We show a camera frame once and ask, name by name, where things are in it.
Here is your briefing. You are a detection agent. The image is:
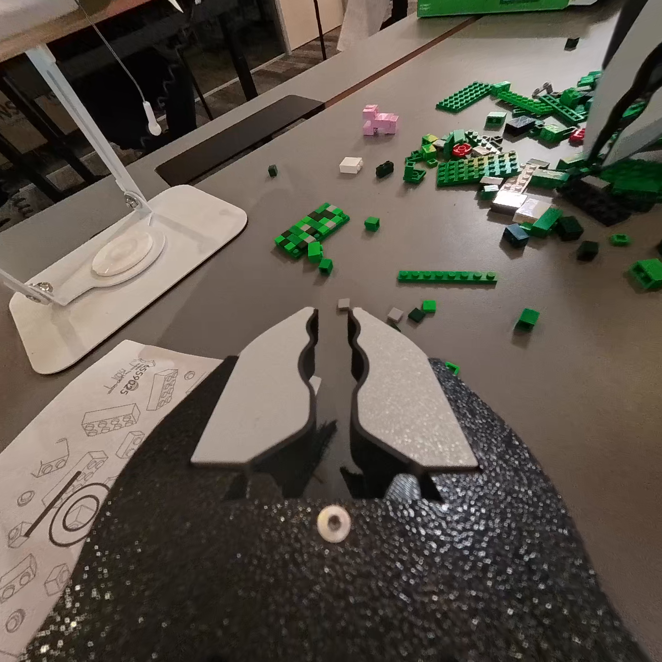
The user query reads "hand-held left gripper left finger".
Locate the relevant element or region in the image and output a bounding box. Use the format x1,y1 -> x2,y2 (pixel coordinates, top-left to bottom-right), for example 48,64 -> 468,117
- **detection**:
190,307 -> 319,471

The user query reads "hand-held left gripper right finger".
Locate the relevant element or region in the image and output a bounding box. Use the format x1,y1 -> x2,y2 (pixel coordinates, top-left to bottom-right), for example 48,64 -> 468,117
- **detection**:
347,307 -> 480,475

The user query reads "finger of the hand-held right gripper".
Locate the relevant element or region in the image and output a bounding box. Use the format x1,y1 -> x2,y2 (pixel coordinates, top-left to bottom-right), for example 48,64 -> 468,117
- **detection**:
594,85 -> 662,168
583,0 -> 662,160

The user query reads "pile of green bricks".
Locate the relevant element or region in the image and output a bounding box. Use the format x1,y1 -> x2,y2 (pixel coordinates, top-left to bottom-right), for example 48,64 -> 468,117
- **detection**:
403,67 -> 662,293

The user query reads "long green brick strip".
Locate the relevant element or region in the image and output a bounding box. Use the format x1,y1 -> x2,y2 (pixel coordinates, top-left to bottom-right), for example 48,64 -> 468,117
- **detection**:
397,270 -> 499,285

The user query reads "printed paper bag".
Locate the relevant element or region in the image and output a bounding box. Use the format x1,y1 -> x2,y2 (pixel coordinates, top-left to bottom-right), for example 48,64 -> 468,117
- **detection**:
0,339 -> 223,658

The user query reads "grey desk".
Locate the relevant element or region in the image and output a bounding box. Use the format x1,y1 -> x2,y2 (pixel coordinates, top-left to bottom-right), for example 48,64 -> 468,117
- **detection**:
0,13 -> 662,662

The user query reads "large green studded plate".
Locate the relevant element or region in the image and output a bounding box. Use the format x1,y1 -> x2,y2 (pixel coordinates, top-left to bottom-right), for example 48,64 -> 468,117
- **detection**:
600,158 -> 662,196

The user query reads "black studded plate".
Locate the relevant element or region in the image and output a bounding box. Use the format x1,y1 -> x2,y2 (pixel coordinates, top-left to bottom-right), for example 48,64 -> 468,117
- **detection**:
559,178 -> 658,227

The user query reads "narrow green studded plate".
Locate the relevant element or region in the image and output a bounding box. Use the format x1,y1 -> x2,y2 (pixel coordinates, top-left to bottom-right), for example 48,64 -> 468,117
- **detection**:
491,83 -> 558,116

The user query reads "white studded plate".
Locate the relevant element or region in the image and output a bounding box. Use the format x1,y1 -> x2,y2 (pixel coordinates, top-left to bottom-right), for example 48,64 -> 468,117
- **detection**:
490,161 -> 541,212

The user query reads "green cardboard box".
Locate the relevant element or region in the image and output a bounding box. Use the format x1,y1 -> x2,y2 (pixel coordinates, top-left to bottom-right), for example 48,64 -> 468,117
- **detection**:
418,0 -> 603,19

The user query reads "checkered green brick plate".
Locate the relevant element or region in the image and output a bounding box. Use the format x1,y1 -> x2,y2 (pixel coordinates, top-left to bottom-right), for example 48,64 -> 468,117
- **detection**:
274,203 -> 350,261

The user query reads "white book stand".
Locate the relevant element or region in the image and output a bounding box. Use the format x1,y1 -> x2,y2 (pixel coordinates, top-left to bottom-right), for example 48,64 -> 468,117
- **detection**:
0,0 -> 248,374

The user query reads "pink brick pig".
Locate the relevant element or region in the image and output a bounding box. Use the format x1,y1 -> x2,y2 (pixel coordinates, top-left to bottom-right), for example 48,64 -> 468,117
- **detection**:
362,104 -> 400,138

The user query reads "white hanging cloth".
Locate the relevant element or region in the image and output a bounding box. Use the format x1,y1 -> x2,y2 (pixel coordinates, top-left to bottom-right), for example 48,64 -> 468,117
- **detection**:
337,0 -> 394,52

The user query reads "white pull cord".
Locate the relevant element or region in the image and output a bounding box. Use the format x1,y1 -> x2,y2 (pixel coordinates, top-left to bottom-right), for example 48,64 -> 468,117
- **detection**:
78,0 -> 163,136

